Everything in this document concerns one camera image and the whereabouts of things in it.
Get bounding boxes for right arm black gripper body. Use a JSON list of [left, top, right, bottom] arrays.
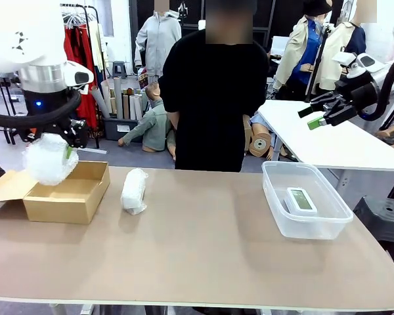
[[334, 72, 381, 112]]

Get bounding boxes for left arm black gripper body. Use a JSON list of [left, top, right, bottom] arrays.
[[35, 117, 72, 138]]

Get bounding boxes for bubble clock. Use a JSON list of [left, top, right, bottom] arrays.
[[120, 168, 149, 216], [22, 133, 79, 187]]

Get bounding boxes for white unwrapped digital clock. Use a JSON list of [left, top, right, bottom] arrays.
[[284, 186, 318, 217]]

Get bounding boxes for person's right forearm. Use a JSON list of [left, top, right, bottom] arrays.
[[166, 111, 181, 132]]

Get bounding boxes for black clothes rack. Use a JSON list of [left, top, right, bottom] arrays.
[[59, 3, 108, 155]]

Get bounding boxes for white table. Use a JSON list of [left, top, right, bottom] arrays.
[[257, 99, 394, 198]]

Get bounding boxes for mannequin beige coat black hat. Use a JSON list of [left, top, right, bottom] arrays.
[[273, 0, 331, 101]]

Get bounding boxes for brown cardboard box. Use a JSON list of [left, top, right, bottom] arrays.
[[0, 160, 112, 225]]

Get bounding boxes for grey storage bin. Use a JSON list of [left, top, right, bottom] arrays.
[[102, 116, 144, 142]]

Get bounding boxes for mannequin in blue striped shirt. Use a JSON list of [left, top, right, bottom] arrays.
[[249, 111, 298, 161]]

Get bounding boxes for mannequin cream jacket navy shirt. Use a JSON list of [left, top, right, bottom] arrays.
[[317, 0, 368, 95]]

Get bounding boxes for cream cardboard tube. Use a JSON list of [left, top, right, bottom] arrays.
[[100, 80, 113, 116]]

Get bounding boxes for red hanging dress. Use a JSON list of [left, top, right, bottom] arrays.
[[64, 24, 99, 131]]

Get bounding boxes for white monitor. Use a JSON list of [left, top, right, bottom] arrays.
[[270, 35, 292, 56]]

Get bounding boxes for tall grey cardboard tube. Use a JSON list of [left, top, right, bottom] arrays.
[[113, 77, 124, 119]]

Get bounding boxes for black tripod stand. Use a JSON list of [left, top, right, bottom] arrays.
[[304, 23, 334, 103]]

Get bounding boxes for seated mannequin green shirt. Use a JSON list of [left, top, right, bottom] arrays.
[[118, 81, 177, 154]]

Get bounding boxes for grey step stool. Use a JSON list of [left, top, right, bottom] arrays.
[[111, 61, 128, 79]]

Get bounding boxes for cream hanging garment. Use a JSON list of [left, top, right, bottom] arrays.
[[91, 22, 105, 72]]

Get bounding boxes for colourful printed box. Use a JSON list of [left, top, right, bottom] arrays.
[[137, 68, 149, 90]]

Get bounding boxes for person in black shirt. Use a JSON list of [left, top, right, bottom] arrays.
[[157, 0, 270, 174]]

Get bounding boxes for black plastic stool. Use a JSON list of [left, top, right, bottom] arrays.
[[352, 196, 394, 262]]

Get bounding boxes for clear plastic container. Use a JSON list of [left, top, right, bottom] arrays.
[[261, 160, 355, 241]]

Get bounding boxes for mannequin in grey hoodie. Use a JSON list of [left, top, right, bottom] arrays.
[[133, 0, 183, 85]]

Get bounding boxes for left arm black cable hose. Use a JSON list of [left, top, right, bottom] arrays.
[[0, 90, 83, 129]]

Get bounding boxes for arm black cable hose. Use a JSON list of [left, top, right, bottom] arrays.
[[357, 48, 394, 122], [0, 90, 83, 129]]

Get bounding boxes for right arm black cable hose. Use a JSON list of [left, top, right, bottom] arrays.
[[357, 48, 394, 122]]

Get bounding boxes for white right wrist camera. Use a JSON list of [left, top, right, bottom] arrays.
[[332, 51, 358, 68]]

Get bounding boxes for white table frame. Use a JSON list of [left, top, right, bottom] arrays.
[[47, 302, 98, 315]]

